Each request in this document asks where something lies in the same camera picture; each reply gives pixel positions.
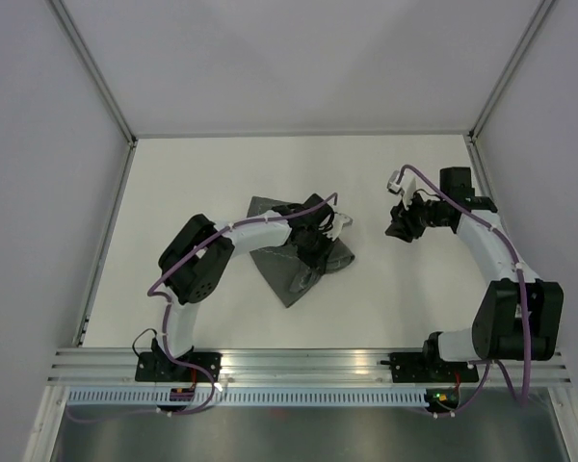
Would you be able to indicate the left aluminium frame post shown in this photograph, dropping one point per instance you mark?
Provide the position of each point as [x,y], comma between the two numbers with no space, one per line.
[77,42]

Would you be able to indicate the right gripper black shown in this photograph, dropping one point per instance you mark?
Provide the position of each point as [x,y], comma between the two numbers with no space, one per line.
[401,218]

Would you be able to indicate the aluminium rail front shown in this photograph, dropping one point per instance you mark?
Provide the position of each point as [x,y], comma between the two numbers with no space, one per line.
[242,367]

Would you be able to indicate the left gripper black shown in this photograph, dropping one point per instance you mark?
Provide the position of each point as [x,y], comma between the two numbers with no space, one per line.
[318,263]

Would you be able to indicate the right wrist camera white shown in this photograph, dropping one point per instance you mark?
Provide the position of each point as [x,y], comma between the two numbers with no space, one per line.
[402,184]

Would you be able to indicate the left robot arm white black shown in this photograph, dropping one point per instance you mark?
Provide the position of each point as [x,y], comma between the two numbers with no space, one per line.
[193,265]

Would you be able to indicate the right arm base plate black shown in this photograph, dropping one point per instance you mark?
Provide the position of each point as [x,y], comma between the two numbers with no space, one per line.
[415,367]

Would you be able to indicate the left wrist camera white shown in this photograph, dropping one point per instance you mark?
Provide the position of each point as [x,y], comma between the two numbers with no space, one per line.
[339,222]

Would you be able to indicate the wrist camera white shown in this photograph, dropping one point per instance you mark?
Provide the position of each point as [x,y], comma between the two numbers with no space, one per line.
[339,222]
[402,184]

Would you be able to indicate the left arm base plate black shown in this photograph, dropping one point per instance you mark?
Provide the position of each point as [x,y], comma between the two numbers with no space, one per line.
[158,368]

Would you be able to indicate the aluminium frame post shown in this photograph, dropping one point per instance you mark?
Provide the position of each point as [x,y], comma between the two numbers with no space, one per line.
[77,42]
[513,63]

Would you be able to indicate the right aluminium frame post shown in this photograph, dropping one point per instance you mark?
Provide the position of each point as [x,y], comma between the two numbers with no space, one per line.
[513,63]

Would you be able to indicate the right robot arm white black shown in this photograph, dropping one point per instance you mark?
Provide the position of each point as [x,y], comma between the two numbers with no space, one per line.
[519,316]

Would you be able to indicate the white slotted cable duct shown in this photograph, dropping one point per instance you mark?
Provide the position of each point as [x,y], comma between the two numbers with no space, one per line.
[395,397]

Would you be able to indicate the grey cloth napkin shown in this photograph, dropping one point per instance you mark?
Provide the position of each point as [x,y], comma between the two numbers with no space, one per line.
[291,279]

